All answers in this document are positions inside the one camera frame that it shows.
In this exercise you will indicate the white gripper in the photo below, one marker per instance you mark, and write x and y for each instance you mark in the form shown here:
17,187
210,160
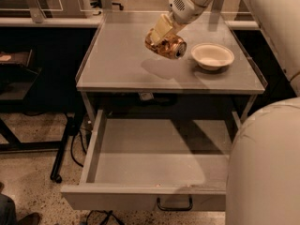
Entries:
184,8

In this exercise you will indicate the orange soda can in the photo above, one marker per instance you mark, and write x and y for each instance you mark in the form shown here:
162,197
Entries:
171,47

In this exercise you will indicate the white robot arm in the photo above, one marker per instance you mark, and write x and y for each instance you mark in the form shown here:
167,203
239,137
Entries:
263,184

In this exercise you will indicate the grey open drawer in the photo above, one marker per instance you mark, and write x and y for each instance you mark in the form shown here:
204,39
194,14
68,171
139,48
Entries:
132,162

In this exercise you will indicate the grey cabinet table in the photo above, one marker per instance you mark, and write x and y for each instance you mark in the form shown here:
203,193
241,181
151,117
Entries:
118,61

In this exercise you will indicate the white paper bowl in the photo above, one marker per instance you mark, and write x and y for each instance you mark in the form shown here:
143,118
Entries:
211,56

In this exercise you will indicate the black side stand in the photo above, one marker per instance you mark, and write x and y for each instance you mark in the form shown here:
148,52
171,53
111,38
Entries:
17,79

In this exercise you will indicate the brown shoe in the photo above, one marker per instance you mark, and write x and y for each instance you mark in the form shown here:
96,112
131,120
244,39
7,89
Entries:
31,219

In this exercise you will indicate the blue jeans leg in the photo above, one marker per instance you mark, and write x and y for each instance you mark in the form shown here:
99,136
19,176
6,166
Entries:
7,211

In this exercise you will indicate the black drawer handle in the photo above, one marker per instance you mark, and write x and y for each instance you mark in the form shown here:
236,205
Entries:
174,205

